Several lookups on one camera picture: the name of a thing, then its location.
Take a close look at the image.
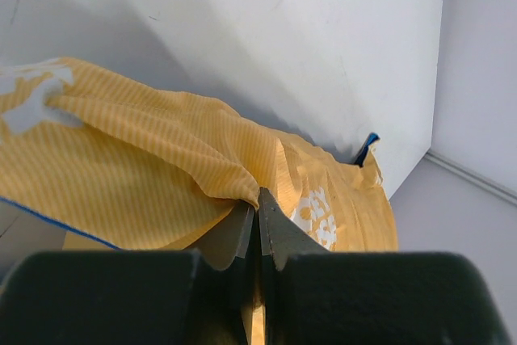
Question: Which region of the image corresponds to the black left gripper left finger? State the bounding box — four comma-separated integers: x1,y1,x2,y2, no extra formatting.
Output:
1,203,255,344

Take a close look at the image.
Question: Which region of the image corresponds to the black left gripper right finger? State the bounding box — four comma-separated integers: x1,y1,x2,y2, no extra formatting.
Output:
257,189,511,344

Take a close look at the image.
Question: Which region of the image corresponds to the blue and yellow pillowcase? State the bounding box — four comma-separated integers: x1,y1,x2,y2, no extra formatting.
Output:
1,57,398,252

